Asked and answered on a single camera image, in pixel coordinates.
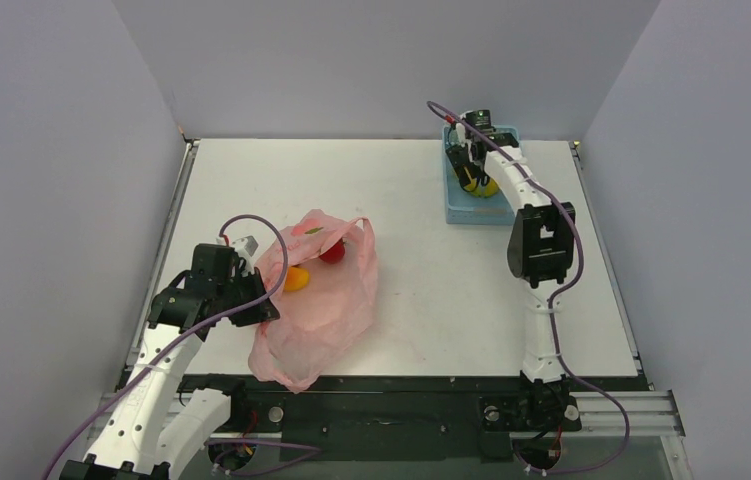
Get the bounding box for light blue plastic basket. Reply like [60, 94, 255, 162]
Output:
[442, 122, 542, 226]

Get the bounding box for red fake apple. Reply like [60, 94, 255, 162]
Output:
[319, 240, 346, 265]

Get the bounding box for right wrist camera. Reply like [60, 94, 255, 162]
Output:
[445, 120, 472, 147]

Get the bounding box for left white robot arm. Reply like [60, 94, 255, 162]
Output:
[60, 236, 279, 479]

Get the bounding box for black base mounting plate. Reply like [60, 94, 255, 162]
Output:
[175, 374, 582, 462]

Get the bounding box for yellow fake banana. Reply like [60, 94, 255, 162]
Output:
[457, 174, 484, 197]
[475, 177, 499, 198]

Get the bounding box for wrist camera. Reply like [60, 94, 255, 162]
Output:
[445, 120, 472, 147]
[229, 235, 259, 268]

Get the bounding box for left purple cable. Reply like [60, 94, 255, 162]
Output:
[40, 214, 290, 480]

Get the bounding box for pink plastic bag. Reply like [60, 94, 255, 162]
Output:
[248, 209, 379, 393]

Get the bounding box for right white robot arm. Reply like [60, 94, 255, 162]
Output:
[444, 110, 575, 383]

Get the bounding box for fake orange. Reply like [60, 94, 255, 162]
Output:
[283, 266, 310, 292]

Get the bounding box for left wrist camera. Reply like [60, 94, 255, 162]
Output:
[229, 235, 259, 268]

